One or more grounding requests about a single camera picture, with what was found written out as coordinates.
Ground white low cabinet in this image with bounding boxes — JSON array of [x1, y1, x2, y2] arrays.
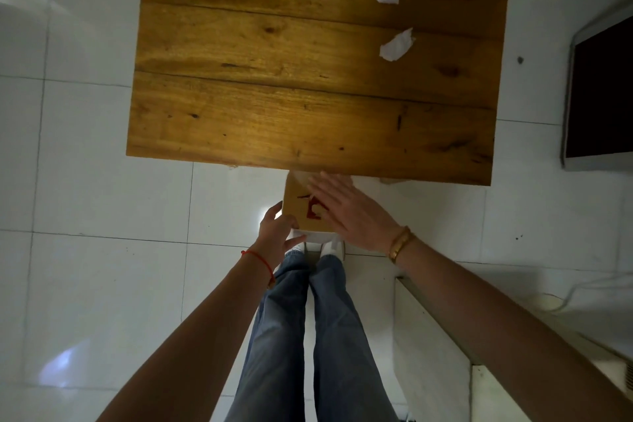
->
[[393, 275, 633, 422]]

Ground white-framed black screen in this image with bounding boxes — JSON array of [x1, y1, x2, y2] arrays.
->
[[561, 1, 633, 171]]

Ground person's right hand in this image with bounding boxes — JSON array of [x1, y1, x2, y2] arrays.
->
[[307, 171, 402, 255]]

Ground red string bracelet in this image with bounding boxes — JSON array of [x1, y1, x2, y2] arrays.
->
[[241, 250, 277, 288]]

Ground person's left forearm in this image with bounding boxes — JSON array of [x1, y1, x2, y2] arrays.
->
[[96, 255, 276, 422]]

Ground brown cardboard box red print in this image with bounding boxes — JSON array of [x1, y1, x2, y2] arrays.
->
[[281, 170, 348, 245]]

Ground person's right forearm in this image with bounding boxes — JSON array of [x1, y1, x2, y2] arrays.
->
[[395, 237, 633, 422]]

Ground gold bangle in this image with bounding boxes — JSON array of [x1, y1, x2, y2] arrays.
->
[[387, 226, 416, 265]]

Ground blue jeans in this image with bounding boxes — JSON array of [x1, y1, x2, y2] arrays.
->
[[225, 249, 402, 422]]

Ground person's left hand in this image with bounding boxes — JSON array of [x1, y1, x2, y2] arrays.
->
[[246, 201, 307, 285]]

